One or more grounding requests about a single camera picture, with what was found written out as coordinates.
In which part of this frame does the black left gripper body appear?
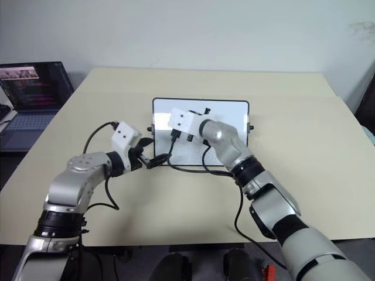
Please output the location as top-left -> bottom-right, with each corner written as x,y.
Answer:
128,145 -> 149,171

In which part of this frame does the black-framed small whiteboard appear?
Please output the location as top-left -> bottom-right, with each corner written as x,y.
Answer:
146,97 -> 255,168

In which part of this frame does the black rounded shape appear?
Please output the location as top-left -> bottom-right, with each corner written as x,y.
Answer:
157,252 -> 193,281
223,248 -> 254,281

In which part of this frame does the open blue-grey laptop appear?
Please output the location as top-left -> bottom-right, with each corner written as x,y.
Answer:
0,61 -> 74,152

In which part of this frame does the black object beside laptop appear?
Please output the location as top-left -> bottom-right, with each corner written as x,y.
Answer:
0,103 -> 11,125

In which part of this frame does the small red object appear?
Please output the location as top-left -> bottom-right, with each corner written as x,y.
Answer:
261,264 -> 277,281

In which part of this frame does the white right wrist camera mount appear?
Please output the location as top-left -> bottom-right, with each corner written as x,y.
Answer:
169,108 -> 206,138

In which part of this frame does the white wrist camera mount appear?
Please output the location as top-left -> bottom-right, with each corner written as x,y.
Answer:
110,122 -> 142,171
169,108 -> 206,138

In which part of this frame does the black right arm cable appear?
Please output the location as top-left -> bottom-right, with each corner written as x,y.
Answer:
166,129 -> 289,270

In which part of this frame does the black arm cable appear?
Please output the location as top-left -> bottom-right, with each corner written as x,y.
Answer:
83,121 -> 120,212
166,129 -> 289,270

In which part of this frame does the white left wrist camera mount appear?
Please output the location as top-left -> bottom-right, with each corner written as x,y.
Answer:
110,122 -> 142,171

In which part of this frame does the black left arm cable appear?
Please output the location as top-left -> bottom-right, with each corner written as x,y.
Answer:
83,121 -> 120,212

